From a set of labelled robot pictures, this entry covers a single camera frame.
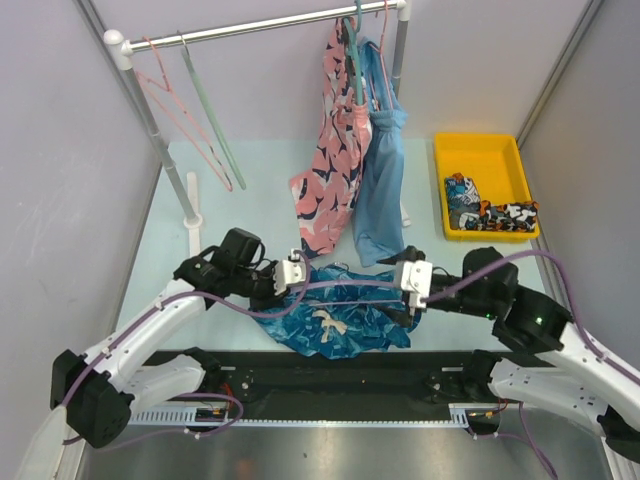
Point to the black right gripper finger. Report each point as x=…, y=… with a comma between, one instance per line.
x=403, y=317
x=409, y=254

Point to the pink wire hanger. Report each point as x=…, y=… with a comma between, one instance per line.
x=163, y=94

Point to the teal plastic hanger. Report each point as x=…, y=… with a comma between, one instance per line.
x=350, y=30

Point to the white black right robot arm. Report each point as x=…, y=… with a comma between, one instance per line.
x=604, y=398

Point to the orange camouflage shorts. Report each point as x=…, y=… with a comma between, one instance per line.
x=509, y=217

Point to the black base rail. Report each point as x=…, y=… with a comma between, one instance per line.
x=371, y=388

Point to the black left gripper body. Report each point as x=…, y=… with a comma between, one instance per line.
x=262, y=288

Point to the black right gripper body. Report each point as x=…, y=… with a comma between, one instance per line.
x=451, y=302

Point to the yellow plastic bin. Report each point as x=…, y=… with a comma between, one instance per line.
x=493, y=162

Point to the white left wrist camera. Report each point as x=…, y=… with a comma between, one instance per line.
x=290, y=272

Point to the green plastic hanger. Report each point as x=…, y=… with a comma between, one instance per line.
x=210, y=114

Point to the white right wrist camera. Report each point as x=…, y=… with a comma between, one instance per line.
x=414, y=278

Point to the pink patterned shorts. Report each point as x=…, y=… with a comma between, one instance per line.
x=325, y=194

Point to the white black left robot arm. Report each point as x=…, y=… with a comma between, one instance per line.
x=103, y=387

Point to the metal clothes rack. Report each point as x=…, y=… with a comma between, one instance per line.
x=121, y=52

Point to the purple plastic hanger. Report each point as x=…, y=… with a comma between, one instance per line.
x=336, y=283

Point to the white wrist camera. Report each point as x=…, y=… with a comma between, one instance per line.
x=414, y=278
x=290, y=272

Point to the light blue shorts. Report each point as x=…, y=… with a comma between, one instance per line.
x=377, y=218

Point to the blue leaf print shorts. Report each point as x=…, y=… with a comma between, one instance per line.
x=336, y=331

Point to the pink hanger with blue shorts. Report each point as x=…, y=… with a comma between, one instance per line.
x=387, y=102

